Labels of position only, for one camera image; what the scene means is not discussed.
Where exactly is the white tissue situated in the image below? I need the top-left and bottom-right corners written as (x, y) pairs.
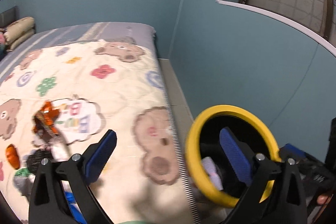
top-left (202, 157), bottom-right (223, 191)

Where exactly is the beige folded pillow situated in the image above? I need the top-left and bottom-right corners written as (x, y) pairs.
top-left (3, 16), bottom-right (35, 52)

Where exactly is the person right hand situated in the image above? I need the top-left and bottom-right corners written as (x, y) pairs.
top-left (317, 194), bottom-right (330, 206)

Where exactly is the yellow rimmed black trash bin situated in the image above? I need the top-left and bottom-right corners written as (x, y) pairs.
top-left (185, 105), bottom-right (281, 208)

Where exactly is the black wrapper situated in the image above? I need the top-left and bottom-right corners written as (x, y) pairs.
top-left (26, 149), bottom-right (54, 174)

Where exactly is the orange snack wrapper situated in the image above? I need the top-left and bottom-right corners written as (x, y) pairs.
top-left (33, 101), bottom-right (60, 137)

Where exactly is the cream bear pattern quilt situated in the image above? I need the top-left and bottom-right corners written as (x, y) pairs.
top-left (0, 39), bottom-right (197, 224)

